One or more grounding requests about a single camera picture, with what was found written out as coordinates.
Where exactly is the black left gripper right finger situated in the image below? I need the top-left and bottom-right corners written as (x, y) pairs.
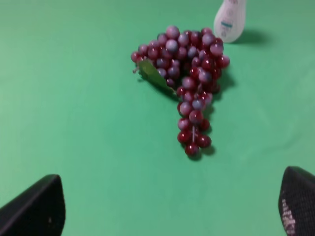
top-left (278, 166), bottom-right (315, 236)

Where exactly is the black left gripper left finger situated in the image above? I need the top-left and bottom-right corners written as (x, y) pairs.
top-left (0, 174), bottom-right (66, 236)

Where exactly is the red artificial grape bunch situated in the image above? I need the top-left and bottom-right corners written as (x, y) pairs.
top-left (130, 25), bottom-right (230, 158)

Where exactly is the white lotion bottle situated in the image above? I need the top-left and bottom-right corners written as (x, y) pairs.
top-left (214, 0), bottom-right (247, 43)

